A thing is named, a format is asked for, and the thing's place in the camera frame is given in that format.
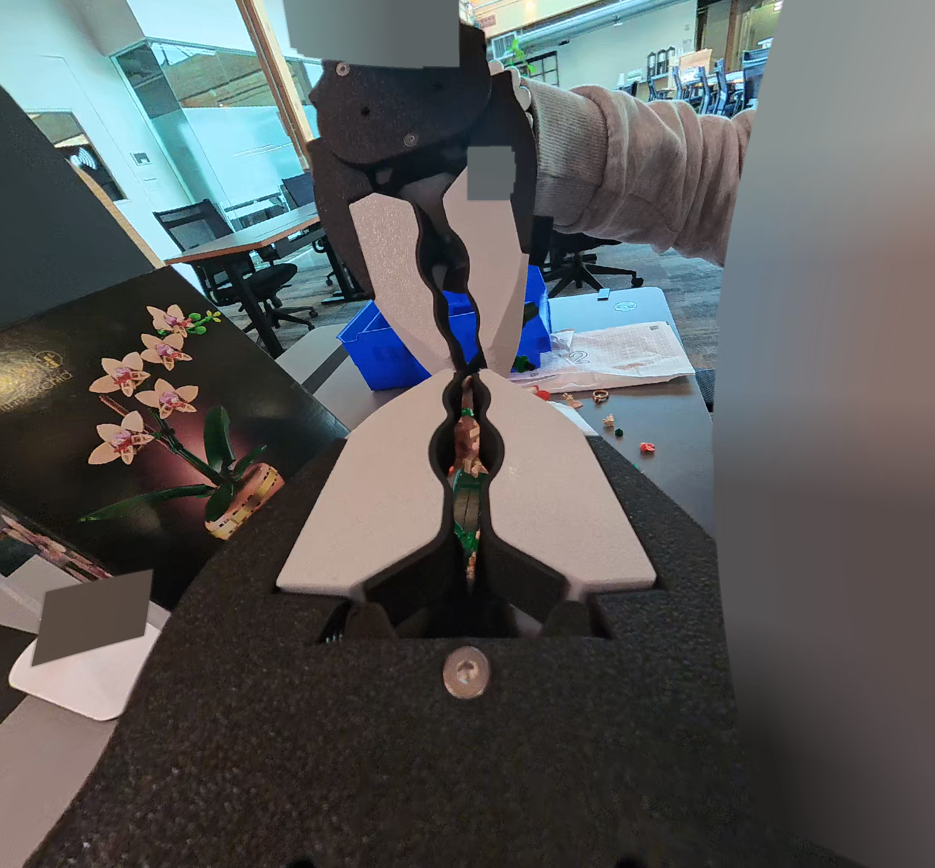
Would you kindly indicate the green brick flower stem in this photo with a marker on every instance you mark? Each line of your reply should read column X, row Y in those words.
column 467, row 503

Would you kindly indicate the person's right forearm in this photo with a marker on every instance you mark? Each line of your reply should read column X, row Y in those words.
column 643, row 167

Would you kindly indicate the blue plastic bin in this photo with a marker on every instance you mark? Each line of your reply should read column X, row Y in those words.
column 380, row 357

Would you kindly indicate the wooden ceiling beam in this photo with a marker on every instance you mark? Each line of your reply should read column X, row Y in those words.
column 256, row 35

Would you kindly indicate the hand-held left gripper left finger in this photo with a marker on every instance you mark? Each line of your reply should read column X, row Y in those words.
column 365, row 503

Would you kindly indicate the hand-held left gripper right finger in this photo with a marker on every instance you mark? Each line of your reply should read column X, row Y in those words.
column 562, row 503

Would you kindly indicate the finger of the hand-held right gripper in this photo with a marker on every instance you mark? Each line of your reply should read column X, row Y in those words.
column 497, row 262
column 391, row 262

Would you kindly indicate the white numbered paper bag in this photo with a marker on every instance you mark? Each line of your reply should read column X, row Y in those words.
column 628, row 357

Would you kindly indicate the silver ceiling duct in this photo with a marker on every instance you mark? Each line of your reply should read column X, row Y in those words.
column 628, row 3

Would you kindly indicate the grey desk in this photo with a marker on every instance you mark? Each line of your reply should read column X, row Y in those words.
column 657, row 495

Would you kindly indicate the wooden background table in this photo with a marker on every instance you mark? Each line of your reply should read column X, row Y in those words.
column 241, row 236

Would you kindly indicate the black orchid picture box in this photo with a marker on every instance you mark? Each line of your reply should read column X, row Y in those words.
column 182, row 386

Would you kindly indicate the black office chair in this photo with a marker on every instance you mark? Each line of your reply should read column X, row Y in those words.
column 584, row 262
column 219, row 254

